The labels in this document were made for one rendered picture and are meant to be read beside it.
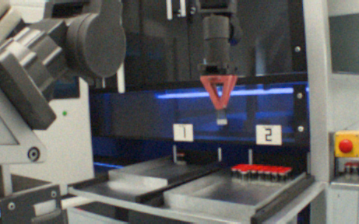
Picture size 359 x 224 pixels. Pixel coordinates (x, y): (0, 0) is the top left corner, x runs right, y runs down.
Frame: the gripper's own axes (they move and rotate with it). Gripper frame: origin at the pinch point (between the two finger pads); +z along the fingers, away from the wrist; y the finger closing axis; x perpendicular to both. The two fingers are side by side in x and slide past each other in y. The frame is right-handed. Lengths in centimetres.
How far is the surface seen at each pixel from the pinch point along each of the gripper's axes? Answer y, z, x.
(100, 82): 56, -11, 73
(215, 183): 27.0, 24.7, 11.2
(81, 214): 62, 54, 95
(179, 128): 45, 9, 30
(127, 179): 20.7, 23.3, 39.1
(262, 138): 37.0, 12.3, -1.8
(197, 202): 1.2, 23.2, 7.2
